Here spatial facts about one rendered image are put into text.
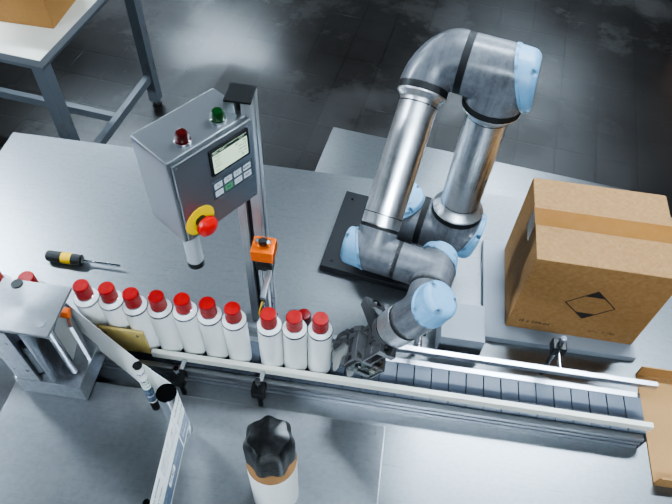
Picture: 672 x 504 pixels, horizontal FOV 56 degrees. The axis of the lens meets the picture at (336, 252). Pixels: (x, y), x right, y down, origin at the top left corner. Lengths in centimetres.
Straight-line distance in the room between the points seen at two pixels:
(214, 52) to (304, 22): 59
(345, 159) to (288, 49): 194
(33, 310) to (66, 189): 70
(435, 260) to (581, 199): 46
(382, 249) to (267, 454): 42
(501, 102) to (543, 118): 232
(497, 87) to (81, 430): 106
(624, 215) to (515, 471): 60
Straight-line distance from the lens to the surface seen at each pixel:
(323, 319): 124
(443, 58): 120
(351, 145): 194
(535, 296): 148
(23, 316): 129
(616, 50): 420
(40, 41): 260
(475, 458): 144
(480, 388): 145
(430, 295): 109
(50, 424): 147
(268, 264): 125
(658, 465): 157
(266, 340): 129
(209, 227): 107
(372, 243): 118
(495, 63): 120
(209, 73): 362
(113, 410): 144
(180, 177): 100
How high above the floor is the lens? 215
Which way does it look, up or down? 52 degrees down
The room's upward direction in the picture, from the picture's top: 3 degrees clockwise
